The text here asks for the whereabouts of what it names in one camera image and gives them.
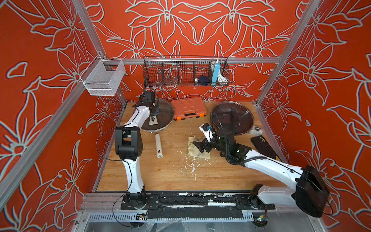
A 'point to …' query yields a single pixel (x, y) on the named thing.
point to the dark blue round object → (204, 80)
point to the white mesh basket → (102, 77)
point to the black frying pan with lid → (232, 116)
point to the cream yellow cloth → (193, 151)
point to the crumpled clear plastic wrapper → (257, 130)
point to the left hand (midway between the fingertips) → (153, 109)
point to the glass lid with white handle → (165, 108)
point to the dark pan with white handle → (155, 123)
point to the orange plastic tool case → (192, 107)
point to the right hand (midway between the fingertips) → (196, 137)
